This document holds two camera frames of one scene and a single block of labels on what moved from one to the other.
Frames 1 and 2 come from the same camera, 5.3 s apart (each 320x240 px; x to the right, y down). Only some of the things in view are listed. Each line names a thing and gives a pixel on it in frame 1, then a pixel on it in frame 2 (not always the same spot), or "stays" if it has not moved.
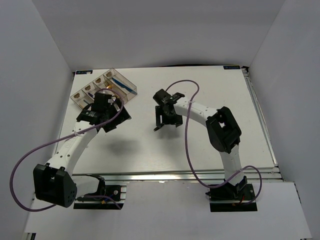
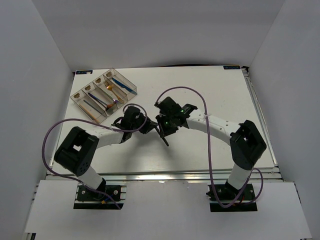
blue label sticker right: [231, 67] stays
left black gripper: [122, 116] -> [148, 125]
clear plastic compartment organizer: [111, 81] stays
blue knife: [124, 86] stays
